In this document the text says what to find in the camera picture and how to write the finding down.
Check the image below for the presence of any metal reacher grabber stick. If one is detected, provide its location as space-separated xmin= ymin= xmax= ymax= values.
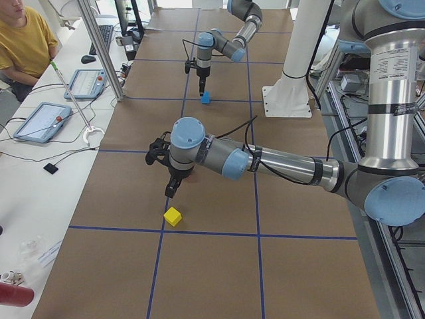
xmin=50 ymin=60 xmax=105 ymax=148

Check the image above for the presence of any clear plastic bag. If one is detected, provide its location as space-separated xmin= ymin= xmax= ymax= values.
xmin=18 ymin=235 xmax=45 ymax=279

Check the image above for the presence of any black keyboard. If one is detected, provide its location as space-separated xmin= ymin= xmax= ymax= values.
xmin=89 ymin=25 xmax=114 ymax=55

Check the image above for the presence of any far blue teach pendant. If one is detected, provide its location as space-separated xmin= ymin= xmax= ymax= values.
xmin=68 ymin=69 xmax=107 ymax=100

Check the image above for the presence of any white tape roll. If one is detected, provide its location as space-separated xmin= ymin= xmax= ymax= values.
xmin=1 ymin=270 xmax=25 ymax=286

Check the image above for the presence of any blue teach pendant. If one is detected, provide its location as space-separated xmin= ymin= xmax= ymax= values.
xmin=68 ymin=69 xmax=107 ymax=100
xmin=13 ymin=102 xmax=72 ymax=144

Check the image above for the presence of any aluminium frame post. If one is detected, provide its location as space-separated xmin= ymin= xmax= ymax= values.
xmin=77 ymin=0 xmax=124 ymax=102

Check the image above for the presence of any black computer mouse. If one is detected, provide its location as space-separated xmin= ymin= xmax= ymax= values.
xmin=80 ymin=55 xmax=96 ymax=64

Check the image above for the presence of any red cylinder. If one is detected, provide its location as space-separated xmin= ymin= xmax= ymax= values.
xmin=1 ymin=283 xmax=35 ymax=307

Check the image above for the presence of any near blue teach pendant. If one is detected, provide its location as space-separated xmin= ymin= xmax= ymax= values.
xmin=13 ymin=102 xmax=72 ymax=144

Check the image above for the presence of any person in yellow shirt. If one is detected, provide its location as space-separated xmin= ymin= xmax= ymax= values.
xmin=1 ymin=1 xmax=58 ymax=102

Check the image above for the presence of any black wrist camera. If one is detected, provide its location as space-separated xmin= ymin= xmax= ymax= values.
xmin=145 ymin=131 xmax=171 ymax=167
xmin=185 ymin=58 xmax=197 ymax=74

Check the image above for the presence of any small black square pad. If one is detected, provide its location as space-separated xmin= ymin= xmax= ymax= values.
xmin=43 ymin=163 xmax=58 ymax=174

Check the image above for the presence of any aluminium side frame rail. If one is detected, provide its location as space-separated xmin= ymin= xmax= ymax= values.
xmin=323 ymin=80 xmax=424 ymax=318

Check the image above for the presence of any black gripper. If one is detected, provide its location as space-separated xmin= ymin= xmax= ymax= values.
xmin=196 ymin=66 xmax=211 ymax=97
xmin=165 ymin=166 xmax=193 ymax=199

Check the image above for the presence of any grey power box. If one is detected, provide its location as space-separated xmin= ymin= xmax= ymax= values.
xmin=341 ymin=74 xmax=362 ymax=92

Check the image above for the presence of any yellow foam cube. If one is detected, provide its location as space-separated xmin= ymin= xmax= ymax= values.
xmin=163 ymin=207 xmax=183 ymax=227

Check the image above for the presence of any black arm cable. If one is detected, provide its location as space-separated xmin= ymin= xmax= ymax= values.
xmin=215 ymin=114 xmax=369 ymax=185

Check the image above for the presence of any blue foam cube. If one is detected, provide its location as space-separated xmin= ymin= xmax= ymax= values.
xmin=200 ymin=91 xmax=211 ymax=104

